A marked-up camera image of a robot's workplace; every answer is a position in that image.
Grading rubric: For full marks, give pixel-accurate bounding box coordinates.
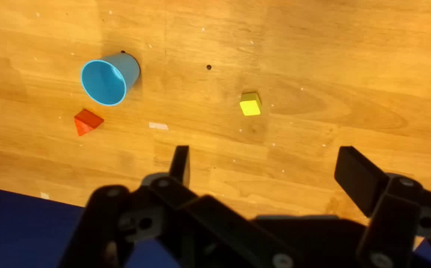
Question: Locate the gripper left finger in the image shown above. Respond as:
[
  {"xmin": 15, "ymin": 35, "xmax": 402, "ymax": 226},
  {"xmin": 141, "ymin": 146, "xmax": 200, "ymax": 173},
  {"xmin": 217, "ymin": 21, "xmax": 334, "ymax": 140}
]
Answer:
[{"xmin": 58, "ymin": 145, "xmax": 301, "ymax": 268}]

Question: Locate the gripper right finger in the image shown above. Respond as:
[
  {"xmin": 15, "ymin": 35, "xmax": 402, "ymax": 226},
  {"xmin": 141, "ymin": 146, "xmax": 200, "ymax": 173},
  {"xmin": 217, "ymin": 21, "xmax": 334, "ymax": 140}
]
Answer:
[{"xmin": 334, "ymin": 146, "xmax": 431, "ymax": 268}]

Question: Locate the red triangular block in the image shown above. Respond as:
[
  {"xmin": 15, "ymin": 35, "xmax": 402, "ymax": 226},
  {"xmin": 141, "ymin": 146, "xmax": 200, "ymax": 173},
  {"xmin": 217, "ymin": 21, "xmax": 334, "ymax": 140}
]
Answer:
[{"xmin": 74, "ymin": 109, "xmax": 104, "ymax": 137}]

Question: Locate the yellow block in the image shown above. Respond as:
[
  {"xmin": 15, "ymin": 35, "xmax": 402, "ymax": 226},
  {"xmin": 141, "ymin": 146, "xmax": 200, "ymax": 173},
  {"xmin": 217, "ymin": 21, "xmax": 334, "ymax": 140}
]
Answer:
[{"xmin": 239, "ymin": 92, "xmax": 262, "ymax": 117}]

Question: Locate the blue plastic cup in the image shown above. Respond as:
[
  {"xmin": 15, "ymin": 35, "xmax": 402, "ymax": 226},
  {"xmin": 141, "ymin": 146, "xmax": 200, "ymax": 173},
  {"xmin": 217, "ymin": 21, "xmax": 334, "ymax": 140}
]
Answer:
[{"xmin": 80, "ymin": 52, "xmax": 141, "ymax": 106}]

